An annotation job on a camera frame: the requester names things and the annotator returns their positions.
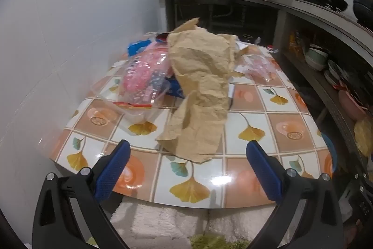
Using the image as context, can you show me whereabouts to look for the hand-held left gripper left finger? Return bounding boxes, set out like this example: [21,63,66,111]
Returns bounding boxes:
[32,139,131,249]

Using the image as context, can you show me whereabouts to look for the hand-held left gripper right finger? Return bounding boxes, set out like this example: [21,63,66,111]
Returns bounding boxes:
[245,140,345,249]

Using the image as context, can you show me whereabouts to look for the clear bag of pink items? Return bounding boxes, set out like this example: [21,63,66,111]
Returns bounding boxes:
[91,61,171,137]

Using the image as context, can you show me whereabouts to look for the blue plastic basket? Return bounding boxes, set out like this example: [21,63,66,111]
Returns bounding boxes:
[321,132,338,174]

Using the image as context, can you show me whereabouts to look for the pink printed plastic bag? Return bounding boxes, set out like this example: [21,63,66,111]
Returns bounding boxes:
[119,42,175,106]

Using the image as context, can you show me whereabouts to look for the small clear pink plastic bag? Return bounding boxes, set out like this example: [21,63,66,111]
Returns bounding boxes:
[243,56,277,83]

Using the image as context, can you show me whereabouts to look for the blue white toothpaste box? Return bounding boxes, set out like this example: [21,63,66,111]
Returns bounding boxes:
[165,77,185,98]

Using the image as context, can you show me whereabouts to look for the brown paper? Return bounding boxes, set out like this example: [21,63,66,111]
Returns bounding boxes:
[156,18,249,163]

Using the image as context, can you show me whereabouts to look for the blue snack bag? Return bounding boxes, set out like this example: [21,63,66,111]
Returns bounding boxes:
[127,39,155,56]

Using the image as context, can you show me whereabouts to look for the white fluffy garment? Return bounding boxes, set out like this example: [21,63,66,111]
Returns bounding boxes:
[111,201,277,249]

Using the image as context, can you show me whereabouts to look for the yellow food bag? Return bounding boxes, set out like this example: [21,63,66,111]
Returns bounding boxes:
[353,118,373,158]

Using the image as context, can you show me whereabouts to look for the pink plastic basin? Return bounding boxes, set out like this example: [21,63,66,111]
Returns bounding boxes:
[338,88,369,121]

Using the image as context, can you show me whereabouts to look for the stack of plates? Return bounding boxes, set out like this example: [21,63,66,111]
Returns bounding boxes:
[323,59,347,86]

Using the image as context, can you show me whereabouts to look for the stack of bowls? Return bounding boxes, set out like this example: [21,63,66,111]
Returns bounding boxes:
[304,45,330,71]

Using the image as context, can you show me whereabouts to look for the yellow snack packets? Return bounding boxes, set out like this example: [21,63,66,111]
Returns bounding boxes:
[288,32,305,53]

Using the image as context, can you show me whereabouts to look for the black pot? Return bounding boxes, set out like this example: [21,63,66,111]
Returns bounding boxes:
[351,0,373,31]

